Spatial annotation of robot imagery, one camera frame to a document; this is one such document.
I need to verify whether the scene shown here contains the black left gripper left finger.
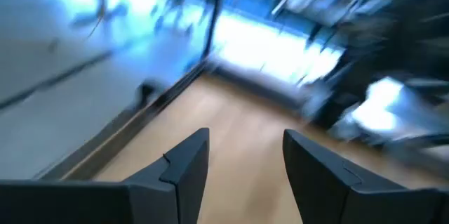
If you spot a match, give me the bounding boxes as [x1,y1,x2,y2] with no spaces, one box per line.
[0,127,210,224]

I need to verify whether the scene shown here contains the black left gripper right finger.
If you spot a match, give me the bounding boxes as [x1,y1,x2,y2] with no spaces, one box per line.
[282,129,449,224]

